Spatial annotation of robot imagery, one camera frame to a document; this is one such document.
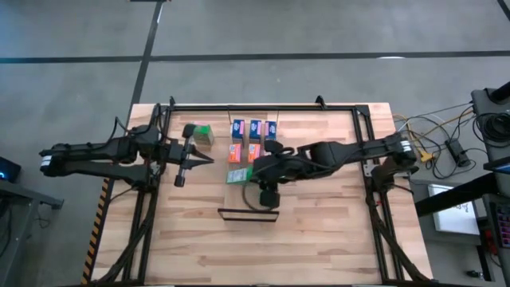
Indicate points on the black monitor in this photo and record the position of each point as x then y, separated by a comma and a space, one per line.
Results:
500, 163

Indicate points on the gray equipment stand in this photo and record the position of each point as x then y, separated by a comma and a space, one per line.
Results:
480, 99

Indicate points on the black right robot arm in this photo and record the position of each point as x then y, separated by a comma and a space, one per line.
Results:
358, 149

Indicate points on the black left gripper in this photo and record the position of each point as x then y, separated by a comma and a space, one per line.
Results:
179, 153

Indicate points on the gray metal cart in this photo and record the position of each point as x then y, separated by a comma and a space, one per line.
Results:
28, 193

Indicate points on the black metal beam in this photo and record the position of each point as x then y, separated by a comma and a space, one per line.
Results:
458, 195

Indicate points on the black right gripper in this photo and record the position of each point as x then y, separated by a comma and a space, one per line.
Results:
287, 167

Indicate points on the wooden shelf with black frame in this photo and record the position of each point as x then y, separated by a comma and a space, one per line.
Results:
249, 199

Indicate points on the green Apple Jacks cereal box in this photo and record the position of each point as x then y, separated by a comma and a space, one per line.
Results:
204, 135
238, 175

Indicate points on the yellow black hazard strip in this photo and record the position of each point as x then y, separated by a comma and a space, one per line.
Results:
95, 235

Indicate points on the white board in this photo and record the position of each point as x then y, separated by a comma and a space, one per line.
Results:
454, 219

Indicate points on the black power adapter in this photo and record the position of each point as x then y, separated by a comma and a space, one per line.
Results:
457, 151

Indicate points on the small black floor object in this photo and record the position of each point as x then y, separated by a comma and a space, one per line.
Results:
474, 274

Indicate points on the black aluminium table frame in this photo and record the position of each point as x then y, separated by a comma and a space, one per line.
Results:
299, 107

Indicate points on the orange Mini Wheats cereal box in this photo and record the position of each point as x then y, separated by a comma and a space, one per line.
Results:
234, 153
253, 152

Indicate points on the blue Frosted Flakes cereal box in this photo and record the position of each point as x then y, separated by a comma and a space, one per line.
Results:
271, 128
255, 127
238, 127

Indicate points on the black control panel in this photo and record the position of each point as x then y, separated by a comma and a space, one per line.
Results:
501, 223

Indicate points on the black device with blue light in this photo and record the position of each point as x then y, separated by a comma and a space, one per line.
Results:
10, 169

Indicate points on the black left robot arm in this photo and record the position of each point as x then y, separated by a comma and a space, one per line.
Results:
91, 153

